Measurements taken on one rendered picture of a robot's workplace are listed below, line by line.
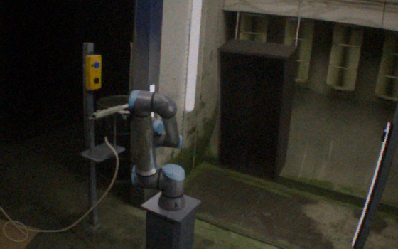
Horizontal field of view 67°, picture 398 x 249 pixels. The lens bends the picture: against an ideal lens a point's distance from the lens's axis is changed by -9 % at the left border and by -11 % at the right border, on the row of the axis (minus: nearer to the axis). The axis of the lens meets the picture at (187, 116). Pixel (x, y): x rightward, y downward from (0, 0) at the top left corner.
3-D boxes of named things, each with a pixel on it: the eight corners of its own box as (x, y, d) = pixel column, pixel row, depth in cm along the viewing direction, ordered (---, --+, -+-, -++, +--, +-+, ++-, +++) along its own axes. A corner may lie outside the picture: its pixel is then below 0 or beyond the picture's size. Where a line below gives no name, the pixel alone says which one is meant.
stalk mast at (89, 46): (94, 221, 295) (88, 42, 246) (98, 224, 293) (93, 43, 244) (89, 224, 290) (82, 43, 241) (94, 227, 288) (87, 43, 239)
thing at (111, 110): (97, 141, 244) (96, 112, 237) (92, 139, 246) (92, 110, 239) (136, 124, 285) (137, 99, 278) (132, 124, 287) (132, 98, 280)
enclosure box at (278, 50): (232, 149, 354) (233, 38, 299) (285, 162, 326) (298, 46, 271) (217, 166, 327) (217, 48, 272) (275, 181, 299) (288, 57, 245)
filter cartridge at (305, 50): (292, 92, 359) (300, 16, 334) (271, 85, 390) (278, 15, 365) (313, 89, 376) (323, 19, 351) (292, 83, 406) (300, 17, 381)
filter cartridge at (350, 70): (352, 97, 364) (364, 26, 341) (355, 102, 331) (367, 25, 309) (323, 91, 377) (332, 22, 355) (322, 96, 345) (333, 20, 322)
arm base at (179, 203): (175, 214, 211) (177, 201, 208) (152, 205, 220) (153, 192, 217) (190, 201, 227) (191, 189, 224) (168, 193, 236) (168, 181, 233)
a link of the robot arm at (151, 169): (157, 194, 217) (152, 100, 173) (131, 191, 219) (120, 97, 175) (161, 178, 229) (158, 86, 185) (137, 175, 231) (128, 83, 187)
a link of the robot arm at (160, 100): (176, 89, 179) (183, 137, 239) (154, 87, 180) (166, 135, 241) (173, 108, 174) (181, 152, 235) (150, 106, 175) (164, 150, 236)
